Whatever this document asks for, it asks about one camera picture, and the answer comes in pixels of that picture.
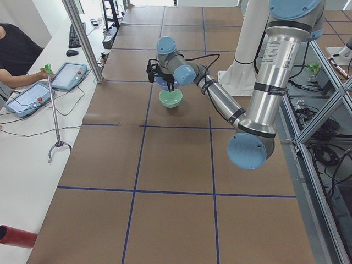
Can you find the black keyboard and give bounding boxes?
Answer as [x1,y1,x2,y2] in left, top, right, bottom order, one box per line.
[68,24,81,49]

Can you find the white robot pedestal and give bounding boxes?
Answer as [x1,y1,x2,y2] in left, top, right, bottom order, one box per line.
[218,0,269,96]

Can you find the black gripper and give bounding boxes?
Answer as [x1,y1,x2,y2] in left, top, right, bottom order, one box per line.
[147,59,174,92]

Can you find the person's forearm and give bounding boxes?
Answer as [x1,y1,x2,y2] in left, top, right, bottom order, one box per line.
[0,69,44,89]

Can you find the brown paper table cover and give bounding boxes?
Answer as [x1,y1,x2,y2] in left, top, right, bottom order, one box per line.
[26,5,352,264]

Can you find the blue ceramic bowl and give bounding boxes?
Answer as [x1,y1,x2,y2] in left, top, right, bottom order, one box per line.
[155,76,180,91]

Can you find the blue teach pendant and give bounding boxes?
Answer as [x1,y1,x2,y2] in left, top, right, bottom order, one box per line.
[52,62,87,91]
[4,82,51,118]

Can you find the red cylinder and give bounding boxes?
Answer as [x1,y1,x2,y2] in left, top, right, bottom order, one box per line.
[1,225,37,249]

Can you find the aluminium frame rail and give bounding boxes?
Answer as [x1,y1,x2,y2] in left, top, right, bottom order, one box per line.
[62,0,103,84]

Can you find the green ceramic bowl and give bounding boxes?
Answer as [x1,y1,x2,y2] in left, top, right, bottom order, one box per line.
[159,89,183,108]

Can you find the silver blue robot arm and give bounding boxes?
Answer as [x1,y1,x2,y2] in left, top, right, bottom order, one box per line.
[146,1,325,169]

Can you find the metal reacher grabber stick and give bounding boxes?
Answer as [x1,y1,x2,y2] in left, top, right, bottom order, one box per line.
[45,64,72,163]

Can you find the far blue teach pendant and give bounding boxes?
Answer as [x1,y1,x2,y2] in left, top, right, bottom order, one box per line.
[52,62,87,91]

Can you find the black computer mouse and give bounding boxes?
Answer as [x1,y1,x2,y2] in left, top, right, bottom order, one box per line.
[66,49,79,57]

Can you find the person's hand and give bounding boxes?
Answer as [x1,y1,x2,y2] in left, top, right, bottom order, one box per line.
[38,68,55,80]

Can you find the near blue teach pendant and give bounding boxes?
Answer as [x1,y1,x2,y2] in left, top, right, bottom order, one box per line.
[4,82,51,118]

